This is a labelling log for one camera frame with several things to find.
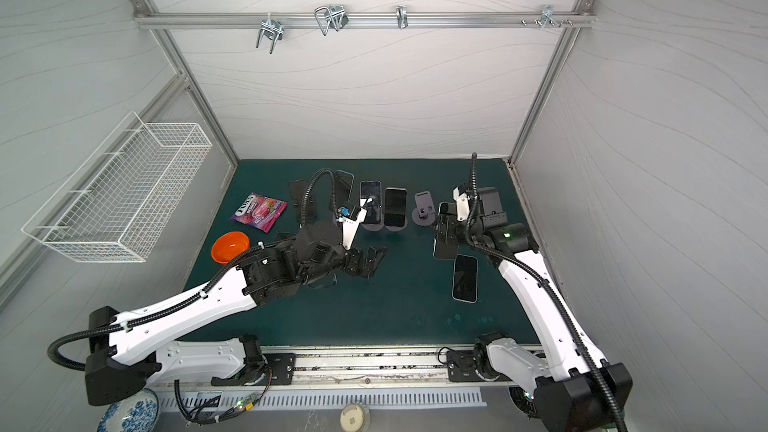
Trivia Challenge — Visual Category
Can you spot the white wire basket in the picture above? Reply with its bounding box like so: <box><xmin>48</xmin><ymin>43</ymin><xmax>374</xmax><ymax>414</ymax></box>
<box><xmin>21</xmin><ymin>112</ymin><xmax>212</xmax><ymax>263</ymax></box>

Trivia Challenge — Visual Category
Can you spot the phone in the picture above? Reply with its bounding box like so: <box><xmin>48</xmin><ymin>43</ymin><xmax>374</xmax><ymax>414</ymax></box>
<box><xmin>433</xmin><ymin>202</ymin><xmax>459</xmax><ymax>260</ymax></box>
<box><xmin>384</xmin><ymin>188</ymin><xmax>408</xmax><ymax>228</ymax></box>
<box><xmin>451</xmin><ymin>255</ymin><xmax>479</xmax><ymax>303</ymax></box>
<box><xmin>333</xmin><ymin>169</ymin><xmax>354</xmax><ymax>207</ymax></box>
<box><xmin>359</xmin><ymin>180</ymin><xmax>383</xmax><ymax>225</ymax></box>

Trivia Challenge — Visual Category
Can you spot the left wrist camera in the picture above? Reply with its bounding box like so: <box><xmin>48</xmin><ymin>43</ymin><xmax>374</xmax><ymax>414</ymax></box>
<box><xmin>337</xmin><ymin>205</ymin><xmax>367</xmax><ymax>250</ymax></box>

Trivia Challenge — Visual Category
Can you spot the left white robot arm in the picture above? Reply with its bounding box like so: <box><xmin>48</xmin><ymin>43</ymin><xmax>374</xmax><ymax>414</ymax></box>
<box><xmin>47</xmin><ymin>168</ymin><xmax>386</xmax><ymax>406</ymax></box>

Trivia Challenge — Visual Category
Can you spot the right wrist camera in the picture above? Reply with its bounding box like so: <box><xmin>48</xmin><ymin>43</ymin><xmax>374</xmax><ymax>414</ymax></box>
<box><xmin>452</xmin><ymin>186</ymin><xmax>470</xmax><ymax>222</ymax></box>

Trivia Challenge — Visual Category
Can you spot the aluminium crossbar rail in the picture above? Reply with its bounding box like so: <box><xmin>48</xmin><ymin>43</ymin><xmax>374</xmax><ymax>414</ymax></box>
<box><xmin>131</xmin><ymin>0</ymin><xmax>596</xmax><ymax>33</ymax></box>

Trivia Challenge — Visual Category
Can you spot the orange plastic bowl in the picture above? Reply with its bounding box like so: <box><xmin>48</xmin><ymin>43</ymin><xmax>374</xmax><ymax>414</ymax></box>
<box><xmin>211</xmin><ymin>231</ymin><xmax>250</xmax><ymax>265</ymax></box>

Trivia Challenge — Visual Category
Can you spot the black folding phone stand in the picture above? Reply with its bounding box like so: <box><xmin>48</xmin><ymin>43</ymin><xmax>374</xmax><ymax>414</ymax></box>
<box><xmin>288</xmin><ymin>179</ymin><xmax>316</xmax><ymax>220</ymax></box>

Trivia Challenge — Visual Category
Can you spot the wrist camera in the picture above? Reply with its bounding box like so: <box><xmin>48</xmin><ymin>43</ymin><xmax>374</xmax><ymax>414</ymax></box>
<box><xmin>337</xmin><ymin>205</ymin><xmax>367</xmax><ymax>250</ymax></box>
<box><xmin>452</xmin><ymin>186</ymin><xmax>470</xmax><ymax>222</ymax></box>

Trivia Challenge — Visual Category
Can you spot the round white puck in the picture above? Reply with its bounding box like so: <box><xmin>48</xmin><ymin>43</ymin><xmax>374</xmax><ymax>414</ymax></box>
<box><xmin>339</xmin><ymin>403</ymin><xmax>371</xmax><ymax>432</ymax></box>

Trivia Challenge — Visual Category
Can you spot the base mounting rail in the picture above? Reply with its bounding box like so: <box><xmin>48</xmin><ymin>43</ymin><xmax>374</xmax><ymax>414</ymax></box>
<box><xmin>179</xmin><ymin>344</ymin><xmax>607</xmax><ymax>388</ymax></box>

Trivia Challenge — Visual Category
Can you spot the blue white patterned plate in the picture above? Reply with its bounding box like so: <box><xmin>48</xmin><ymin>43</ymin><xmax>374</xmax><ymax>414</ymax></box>
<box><xmin>97</xmin><ymin>389</ymin><xmax>160</xmax><ymax>432</ymax></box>

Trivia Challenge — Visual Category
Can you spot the far right grey stand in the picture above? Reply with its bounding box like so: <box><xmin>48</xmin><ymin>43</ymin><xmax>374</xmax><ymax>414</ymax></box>
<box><xmin>411</xmin><ymin>191</ymin><xmax>437</xmax><ymax>227</ymax></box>

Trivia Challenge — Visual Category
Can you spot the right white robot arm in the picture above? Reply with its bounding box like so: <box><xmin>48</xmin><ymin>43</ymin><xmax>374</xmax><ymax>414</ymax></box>
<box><xmin>433</xmin><ymin>165</ymin><xmax>633</xmax><ymax>431</ymax></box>

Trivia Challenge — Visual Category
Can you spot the purple Fox's candy bag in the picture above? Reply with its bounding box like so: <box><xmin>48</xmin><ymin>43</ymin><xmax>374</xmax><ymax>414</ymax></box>
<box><xmin>230</xmin><ymin>193</ymin><xmax>287</xmax><ymax>233</ymax></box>

